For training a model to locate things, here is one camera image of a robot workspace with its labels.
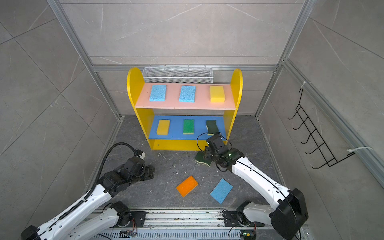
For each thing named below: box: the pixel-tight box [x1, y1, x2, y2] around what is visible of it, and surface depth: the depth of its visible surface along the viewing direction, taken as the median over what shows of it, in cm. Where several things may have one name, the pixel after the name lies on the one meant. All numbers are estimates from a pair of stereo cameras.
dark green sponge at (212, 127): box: [206, 120, 219, 136], surface depth 95 cm
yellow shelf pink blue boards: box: [126, 67, 243, 151], surface depth 76 cm
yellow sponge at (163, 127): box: [156, 119, 170, 136], surface depth 94 cm
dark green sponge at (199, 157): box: [194, 151, 213, 167], surface depth 95 cm
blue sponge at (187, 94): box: [179, 85, 196, 103], surface depth 75 cm
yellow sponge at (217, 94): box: [209, 86, 226, 103], surface depth 74 cm
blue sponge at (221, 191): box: [210, 178, 233, 205], surface depth 83 cm
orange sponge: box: [176, 175, 199, 198], surface depth 85 cm
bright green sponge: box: [183, 119, 195, 135], surface depth 97 cm
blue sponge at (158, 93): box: [149, 85, 167, 102], surface depth 75 cm
